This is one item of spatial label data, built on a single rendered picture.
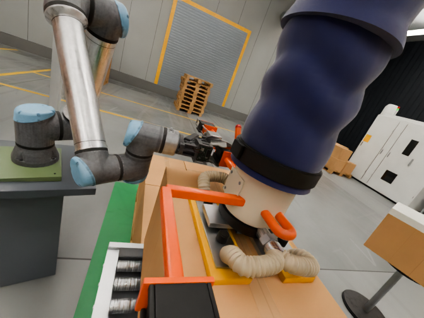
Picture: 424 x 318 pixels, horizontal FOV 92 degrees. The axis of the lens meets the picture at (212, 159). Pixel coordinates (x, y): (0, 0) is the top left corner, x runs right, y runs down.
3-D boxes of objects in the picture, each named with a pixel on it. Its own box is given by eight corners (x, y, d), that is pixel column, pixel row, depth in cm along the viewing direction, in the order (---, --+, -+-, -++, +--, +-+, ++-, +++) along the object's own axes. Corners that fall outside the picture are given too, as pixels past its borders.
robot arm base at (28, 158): (12, 169, 94) (10, 150, 90) (9, 149, 105) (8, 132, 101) (62, 165, 107) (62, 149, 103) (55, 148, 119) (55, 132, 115)
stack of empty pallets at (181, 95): (202, 117, 804) (214, 84, 759) (175, 109, 766) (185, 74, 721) (197, 110, 916) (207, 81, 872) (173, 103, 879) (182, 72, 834)
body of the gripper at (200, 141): (208, 166, 73) (175, 159, 69) (203, 156, 81) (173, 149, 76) (215, 147, 71) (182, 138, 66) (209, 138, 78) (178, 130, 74)
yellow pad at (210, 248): (250, 285, 45) (259, 269, 43) (209, 286, 41) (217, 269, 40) (211, 194, 74) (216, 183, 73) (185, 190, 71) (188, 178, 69)
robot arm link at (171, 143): (160, 147, 76) (166, 122, 72) (173, 150, 77) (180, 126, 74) (161, 157, 68) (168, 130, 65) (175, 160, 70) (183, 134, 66)
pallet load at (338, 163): (349, 178, 718) (365, 156, 687) (329, 173, 683) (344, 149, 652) (325, 163, 823) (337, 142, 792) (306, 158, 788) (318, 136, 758)
